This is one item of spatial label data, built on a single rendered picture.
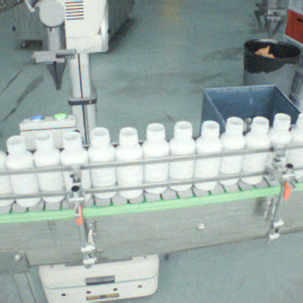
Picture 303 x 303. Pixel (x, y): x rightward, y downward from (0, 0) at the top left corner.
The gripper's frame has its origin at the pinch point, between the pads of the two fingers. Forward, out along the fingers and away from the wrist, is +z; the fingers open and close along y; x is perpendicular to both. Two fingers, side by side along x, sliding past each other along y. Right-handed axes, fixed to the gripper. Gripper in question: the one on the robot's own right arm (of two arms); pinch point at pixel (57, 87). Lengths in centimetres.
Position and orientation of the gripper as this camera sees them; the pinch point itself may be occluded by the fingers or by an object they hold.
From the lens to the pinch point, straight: 96.1
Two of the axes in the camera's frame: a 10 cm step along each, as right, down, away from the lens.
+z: 0.5, 9.8, 1.9
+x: -1.7, -1.8, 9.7
